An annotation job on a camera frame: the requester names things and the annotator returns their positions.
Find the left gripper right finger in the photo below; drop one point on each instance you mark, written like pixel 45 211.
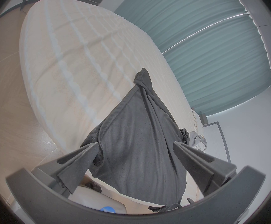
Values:
pixel 203 169

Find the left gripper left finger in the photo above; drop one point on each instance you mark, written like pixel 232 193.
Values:
pixel 77 167

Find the black T-shirt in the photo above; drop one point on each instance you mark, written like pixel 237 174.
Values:
pixel 135 148

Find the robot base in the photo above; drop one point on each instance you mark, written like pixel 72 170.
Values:
pixel 91 199

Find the pile of clothes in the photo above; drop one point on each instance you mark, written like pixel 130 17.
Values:
pixel 197 141

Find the bed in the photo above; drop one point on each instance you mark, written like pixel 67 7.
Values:
pixel 84 62

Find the white printed pillow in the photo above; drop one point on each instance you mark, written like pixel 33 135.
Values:
pixel 197 121

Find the grey bedside table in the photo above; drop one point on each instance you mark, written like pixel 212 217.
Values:
pixel 203 118

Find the blue-green curtain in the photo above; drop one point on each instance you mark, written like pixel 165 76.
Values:
pixel 177 10
pixel 226 66

